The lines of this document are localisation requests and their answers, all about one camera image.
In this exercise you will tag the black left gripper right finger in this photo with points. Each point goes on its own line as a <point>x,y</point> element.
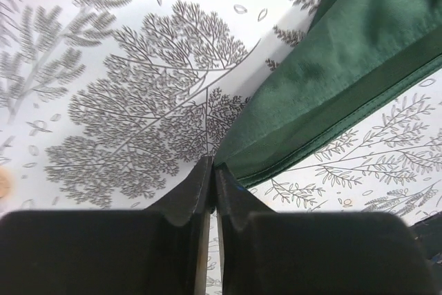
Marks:
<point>266,252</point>

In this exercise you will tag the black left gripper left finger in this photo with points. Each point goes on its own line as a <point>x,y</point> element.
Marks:
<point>161,249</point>

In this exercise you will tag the dark green cloth napkin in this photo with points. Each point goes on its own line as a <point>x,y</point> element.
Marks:
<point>357,56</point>

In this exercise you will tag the floral patterned tablecloth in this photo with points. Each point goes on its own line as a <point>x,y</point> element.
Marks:
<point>109,104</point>

